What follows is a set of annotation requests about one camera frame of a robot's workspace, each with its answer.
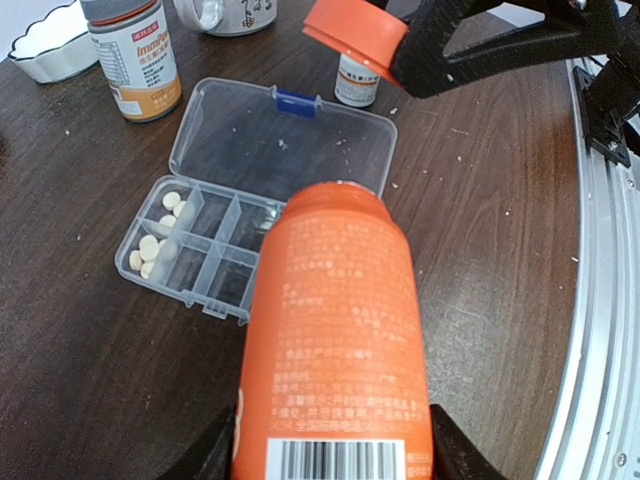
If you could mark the white scalloped bowl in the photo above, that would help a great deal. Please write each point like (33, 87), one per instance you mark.
(55, 48)

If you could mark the grey cap pill bottle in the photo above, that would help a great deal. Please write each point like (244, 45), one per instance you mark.
(133, 45)

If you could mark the aluminium front rail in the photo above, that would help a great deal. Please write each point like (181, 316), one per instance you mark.
(594, 432)

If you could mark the floral mug yellow inside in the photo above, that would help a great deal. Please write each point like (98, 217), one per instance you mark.
(226, 18)

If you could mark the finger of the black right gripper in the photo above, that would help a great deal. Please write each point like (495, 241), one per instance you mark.
(569, 29)

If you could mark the orange pill bottle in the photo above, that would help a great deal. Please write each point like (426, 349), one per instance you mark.
(334, 381)

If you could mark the white round pill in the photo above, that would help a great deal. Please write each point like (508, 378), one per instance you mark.
(170, 200)

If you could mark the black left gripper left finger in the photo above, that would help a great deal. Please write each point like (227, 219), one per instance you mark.
(210, 456)

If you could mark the clear plastic pill organizer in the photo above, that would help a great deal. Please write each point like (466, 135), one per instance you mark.
(241, 152)

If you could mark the small white pill bottle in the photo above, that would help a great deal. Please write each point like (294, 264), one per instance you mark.
(355, 86)

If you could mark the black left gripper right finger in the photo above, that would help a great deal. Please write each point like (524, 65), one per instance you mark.
(455, 456)

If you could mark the orange bottle cap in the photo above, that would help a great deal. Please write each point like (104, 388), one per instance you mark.
(359, 29)

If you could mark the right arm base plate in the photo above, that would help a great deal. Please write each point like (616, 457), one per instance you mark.
(607, 101)

